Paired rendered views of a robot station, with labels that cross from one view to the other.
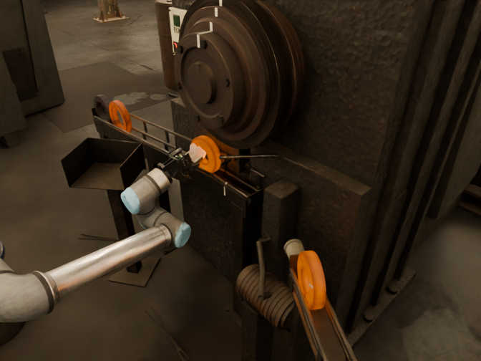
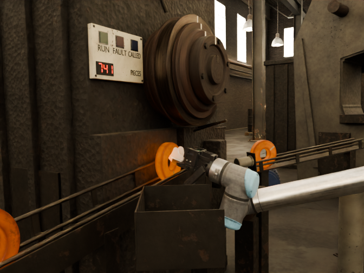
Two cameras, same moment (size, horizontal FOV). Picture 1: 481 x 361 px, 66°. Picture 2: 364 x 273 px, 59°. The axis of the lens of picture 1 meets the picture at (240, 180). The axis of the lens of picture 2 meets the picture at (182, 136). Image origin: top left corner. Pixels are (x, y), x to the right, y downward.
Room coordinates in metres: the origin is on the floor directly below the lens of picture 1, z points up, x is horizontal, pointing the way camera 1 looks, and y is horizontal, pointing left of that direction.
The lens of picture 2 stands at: (1.54, 1.41, 0.94)
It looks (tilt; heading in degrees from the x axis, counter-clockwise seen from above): 4 degrees down; 256
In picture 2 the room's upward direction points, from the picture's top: 1 degrees counter-clockwise
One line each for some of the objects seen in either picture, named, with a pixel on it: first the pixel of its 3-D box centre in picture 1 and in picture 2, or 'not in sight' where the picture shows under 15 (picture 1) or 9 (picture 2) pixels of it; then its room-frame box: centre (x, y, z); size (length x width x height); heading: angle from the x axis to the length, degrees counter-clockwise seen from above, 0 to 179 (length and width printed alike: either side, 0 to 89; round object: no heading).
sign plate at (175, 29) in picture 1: (192, 37); (118, 56); (1.46, 0.19, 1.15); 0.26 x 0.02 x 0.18; 43
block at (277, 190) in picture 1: (280, 215); (214, 163); (0.97, -0.14, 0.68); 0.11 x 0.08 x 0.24; 133
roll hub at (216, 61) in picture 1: (206, 82); (212, 70); (1.07, 0.10, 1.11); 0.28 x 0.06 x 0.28; 43
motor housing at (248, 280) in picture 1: (265, 330); (249, 241); (0.80, -0.10, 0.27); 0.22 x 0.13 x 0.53; 43
